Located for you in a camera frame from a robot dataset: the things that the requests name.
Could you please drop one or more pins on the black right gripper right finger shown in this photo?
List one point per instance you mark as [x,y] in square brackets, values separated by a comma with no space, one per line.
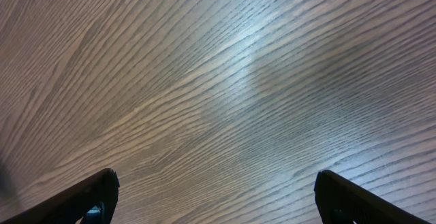
[339,200]

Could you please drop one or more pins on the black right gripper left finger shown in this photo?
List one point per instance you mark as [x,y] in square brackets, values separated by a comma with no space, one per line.
[92,200]

